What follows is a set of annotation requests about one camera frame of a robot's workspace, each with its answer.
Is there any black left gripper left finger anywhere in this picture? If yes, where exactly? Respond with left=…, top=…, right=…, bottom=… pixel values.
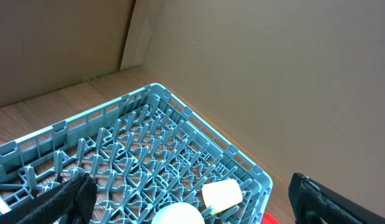
left=0, top=173, right=97, bottom=224

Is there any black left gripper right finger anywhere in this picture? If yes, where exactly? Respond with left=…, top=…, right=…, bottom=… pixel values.
left=288, top=173, right=385, bottom=224

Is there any yellow plastic cup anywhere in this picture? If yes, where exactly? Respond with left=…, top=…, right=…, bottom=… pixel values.
left=202, top=179, right=243, bottom=215

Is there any light green bowl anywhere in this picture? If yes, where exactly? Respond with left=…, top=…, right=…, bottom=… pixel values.
left=151, top=202, right=205, bottom=224

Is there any grey dishwasher rack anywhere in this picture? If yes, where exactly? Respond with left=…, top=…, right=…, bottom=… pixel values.
left=0, top=83, right=273, bottom=224

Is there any red plastic tray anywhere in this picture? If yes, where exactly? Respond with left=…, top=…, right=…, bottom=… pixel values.
left=261, top=212, right=280, bottom=224

